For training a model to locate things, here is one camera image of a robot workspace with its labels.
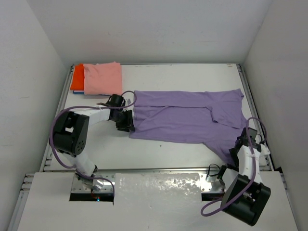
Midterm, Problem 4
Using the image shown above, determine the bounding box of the aluminium left table rail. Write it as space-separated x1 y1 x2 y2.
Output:
39 64 75 172

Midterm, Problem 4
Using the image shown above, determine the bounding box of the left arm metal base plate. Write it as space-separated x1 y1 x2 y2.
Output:
71 173 116 193

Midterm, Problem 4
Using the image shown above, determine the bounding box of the purple t-shirt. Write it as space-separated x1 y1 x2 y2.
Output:
129 89 246 165

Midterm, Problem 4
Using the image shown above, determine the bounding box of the aluminium front table rail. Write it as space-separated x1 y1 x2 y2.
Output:
43 166 224 174

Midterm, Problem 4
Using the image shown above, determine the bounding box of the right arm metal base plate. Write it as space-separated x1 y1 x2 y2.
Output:
199 174 225 193

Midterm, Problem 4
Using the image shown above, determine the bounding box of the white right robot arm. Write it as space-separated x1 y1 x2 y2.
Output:
206 128 271 226

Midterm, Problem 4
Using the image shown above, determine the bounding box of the aluminium right table rail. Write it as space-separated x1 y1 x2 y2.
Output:
236 64 274 171

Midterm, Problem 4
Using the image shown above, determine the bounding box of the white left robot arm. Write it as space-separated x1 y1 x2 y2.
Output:
49 94 136 188

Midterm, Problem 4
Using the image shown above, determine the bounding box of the folded pink t-shirt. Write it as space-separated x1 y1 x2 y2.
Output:
83 62 123 95

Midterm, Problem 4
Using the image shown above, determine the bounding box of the folded orange t-shirt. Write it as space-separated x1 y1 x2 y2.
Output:
70 64 85 91

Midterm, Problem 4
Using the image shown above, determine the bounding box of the white foam front cover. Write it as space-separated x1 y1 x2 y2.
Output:
18 172 297 231

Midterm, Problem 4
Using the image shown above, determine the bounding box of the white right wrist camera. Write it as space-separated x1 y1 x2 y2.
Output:
260 144 270 156

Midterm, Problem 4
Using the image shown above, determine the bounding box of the aluminium table rail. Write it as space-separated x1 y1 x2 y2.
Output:
43 166 224 174
236 64 274 171
39 64 75 172

